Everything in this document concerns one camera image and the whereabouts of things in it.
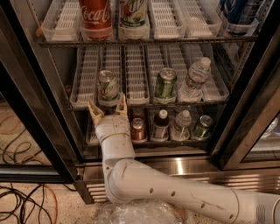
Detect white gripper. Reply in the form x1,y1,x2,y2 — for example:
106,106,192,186
87,92,130,144

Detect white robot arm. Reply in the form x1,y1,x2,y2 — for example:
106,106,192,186
87,94,280,224

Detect red soda can back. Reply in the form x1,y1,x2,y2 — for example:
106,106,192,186
131,108,145,119

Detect red soda can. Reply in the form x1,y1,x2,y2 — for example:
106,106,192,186
130,118,146,141
131,108,145,119

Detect red soda can front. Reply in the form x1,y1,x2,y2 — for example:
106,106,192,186
130,118,146,141

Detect green soda can middle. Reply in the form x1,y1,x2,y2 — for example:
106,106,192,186
155,67,177,100

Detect green soda can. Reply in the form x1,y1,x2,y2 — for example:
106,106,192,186
192,115,214,138
155,67,177,100

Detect glass fridge door left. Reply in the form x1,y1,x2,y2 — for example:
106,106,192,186
0,0,77,183

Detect glass fridge door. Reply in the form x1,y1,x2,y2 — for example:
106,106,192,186
215,0,280,171
0,0,77,183

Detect red Coca-Cola can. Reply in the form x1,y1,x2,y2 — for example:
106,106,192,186
79,0,112,40

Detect green soda can bottom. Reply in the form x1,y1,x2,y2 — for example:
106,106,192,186
192,115,214,138

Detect stainless steel fridge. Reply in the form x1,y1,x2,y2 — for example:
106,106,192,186
1,0,279,204

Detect white 7up can top shelf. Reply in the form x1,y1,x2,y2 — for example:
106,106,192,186
120,0,148,28

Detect clear water bottle middle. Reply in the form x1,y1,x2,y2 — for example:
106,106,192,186
178,57,211,102

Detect clear water bottle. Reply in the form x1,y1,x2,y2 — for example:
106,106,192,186
171,110,192,142
178,57,211,102

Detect glass fridge door right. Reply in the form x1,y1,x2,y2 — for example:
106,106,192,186
215,0,280,171

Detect blue Pepsi can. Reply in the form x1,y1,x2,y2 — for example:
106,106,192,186
219,0,263,25

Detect brown drink bottle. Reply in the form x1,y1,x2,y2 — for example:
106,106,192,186
153,109,169,139

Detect clear water bottle bottom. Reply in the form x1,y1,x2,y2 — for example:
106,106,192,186
171,110,192,142

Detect clear plastic bin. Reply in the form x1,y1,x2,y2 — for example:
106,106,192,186
94,199,195,224

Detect black and orange cables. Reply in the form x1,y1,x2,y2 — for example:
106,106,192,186
0,115,77,224

